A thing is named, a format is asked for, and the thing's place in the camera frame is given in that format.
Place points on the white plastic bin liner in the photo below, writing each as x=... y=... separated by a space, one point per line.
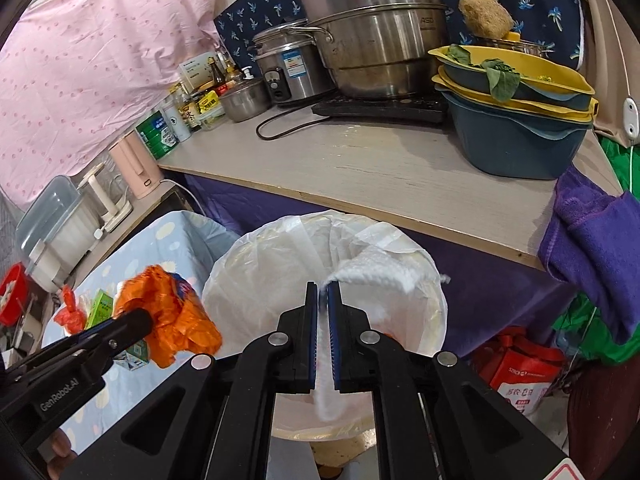
x=260 y=285

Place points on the dark soy sauce bottle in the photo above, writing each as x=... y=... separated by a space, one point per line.
x=216 y=77

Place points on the green carton box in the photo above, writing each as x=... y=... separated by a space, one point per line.
x=102 y=305

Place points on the black induction cooktop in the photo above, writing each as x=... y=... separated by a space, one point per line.
x=380 y=107

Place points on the steel rice cooker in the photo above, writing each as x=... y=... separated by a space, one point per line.
x=295 y=70

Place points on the small steel lidded pot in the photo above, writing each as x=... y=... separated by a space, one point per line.
x=242 y=102

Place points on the red shopping bag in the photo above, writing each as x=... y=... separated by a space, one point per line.
x=520 y=370

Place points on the white carton box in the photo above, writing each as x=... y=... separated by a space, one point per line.
x=197 y=72

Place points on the dark red object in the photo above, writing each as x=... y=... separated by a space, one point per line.
x=605 y=410

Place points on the large steel steamer pot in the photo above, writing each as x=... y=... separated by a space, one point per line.
x=380 y=45

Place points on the white power plug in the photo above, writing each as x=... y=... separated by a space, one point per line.
x=99 y=234

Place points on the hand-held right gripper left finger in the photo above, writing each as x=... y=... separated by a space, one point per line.
x=312 y=340

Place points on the purple table skirt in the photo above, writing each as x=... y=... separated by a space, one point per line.
x=475 y=285

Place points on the yellow seasoning packet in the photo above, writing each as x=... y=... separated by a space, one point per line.
x=210 y=104

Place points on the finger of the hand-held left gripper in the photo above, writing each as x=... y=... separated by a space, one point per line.
x=127 y=327

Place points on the small red plastic bag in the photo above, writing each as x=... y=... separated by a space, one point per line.
x=70 y=312

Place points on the amber sauce bottle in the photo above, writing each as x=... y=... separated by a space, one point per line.
x=231 y=72

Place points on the red plastic bowl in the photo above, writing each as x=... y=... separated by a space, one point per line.
x=12 y=290

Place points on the orange plastic bag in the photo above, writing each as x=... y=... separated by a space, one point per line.
x=175 y=320

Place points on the white thermos bottle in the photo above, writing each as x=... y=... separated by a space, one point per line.
x=175 y=120

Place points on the blue dotted tablecloth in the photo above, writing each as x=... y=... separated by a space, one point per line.
x=150 y=240

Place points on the pink electric kettle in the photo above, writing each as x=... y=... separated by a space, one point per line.
x=132 y=165

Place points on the tan loofah sponge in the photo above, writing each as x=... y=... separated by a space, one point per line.
x=485 y=15

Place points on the purple towel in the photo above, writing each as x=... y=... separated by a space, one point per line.
x=585 y=245

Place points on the white glass electric kettle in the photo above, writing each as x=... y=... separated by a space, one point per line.
x=97 y=195

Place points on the green tin can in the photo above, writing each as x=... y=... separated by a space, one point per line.
x=157 y=135

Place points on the large blue-grey basin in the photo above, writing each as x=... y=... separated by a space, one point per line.
x=510 y=145

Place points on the beige curtain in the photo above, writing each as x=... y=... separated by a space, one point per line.
x=610 y=35

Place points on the green white drink carton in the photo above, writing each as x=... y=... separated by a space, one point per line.
x=132 y=357

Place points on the white paper towel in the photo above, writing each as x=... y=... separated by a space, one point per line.
x=380 y=272

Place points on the navy floral cloth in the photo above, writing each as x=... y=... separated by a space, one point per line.
x=540 y=0

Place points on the clear plastic food container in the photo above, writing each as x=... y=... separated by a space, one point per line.
x=212 y=121

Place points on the pink dotted cloth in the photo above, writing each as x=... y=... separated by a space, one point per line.
x=100 y=60

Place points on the person's left hand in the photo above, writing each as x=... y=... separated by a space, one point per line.
x=59 y=450

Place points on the steel strainer basket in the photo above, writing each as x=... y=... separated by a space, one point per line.
x=530 y=47

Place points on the green vegetable leaf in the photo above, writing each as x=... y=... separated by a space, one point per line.
x=502 y=82
x=457 y=54

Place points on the yellow strainer basin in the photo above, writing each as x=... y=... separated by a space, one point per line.
x=575 y=112
x=550 y=80

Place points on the brown label jar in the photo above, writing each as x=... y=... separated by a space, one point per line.
x=191 y=112

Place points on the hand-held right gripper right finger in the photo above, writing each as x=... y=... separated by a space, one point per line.
x=334 y=340

